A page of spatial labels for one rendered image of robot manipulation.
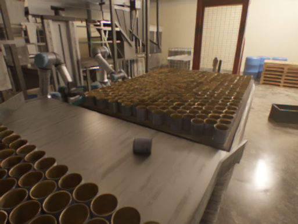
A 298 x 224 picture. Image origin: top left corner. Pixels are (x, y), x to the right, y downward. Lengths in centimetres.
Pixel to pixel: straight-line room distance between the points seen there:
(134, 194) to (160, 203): 9
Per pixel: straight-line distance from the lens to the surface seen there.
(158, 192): 63
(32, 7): 353
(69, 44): 224
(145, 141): 75
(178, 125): 97
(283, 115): 437
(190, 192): 64
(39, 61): 172
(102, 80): 228
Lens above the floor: 154
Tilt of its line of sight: 22 degrees down
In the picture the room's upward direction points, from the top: straight up
